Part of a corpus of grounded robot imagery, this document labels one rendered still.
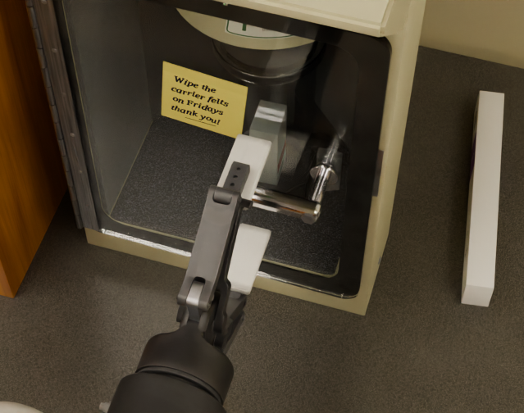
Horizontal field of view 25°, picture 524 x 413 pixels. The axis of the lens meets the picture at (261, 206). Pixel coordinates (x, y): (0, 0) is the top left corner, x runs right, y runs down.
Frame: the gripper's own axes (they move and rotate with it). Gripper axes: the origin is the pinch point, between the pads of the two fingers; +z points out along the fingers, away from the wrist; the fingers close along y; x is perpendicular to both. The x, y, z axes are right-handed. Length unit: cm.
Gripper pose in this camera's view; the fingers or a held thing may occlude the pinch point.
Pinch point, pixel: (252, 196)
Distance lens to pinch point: 105.9
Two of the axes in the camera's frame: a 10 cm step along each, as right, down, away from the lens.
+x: -9.6, -2.4, 1.7
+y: 0.0, -5.7, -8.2
